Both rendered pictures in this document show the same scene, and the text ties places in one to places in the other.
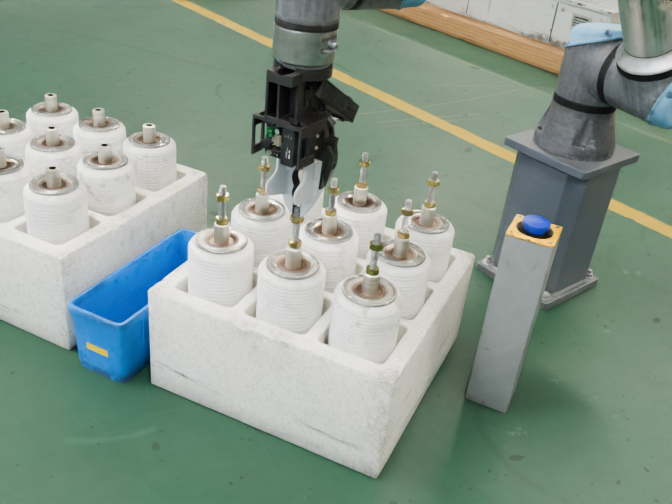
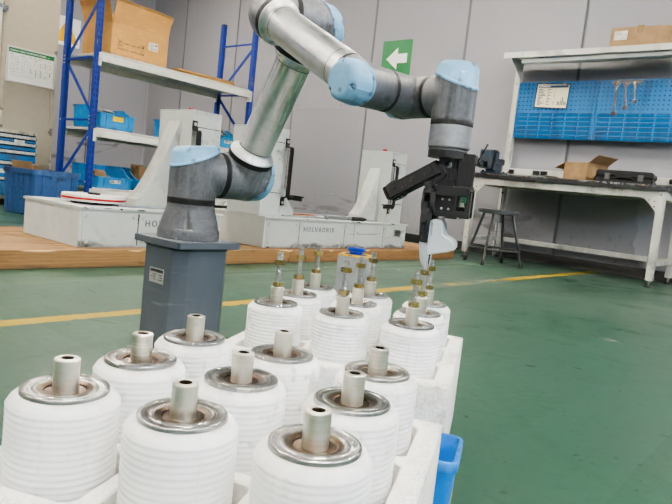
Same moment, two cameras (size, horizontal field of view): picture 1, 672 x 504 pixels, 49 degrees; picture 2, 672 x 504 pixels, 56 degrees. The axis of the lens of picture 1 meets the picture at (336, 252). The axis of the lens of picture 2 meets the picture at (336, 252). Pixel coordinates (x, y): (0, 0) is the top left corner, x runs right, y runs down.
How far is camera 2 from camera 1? 1.70 m
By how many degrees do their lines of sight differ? 94
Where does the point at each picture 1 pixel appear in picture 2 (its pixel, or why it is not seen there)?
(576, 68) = (208, 176)
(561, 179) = (221, 257)
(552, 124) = (201, 221)
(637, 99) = (257, 184)
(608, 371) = not seen: hidden behind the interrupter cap
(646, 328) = not seen: hidden behind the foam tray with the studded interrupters
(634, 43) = (268, 148)
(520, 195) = (194, 285)
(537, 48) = not seen: outside the picture
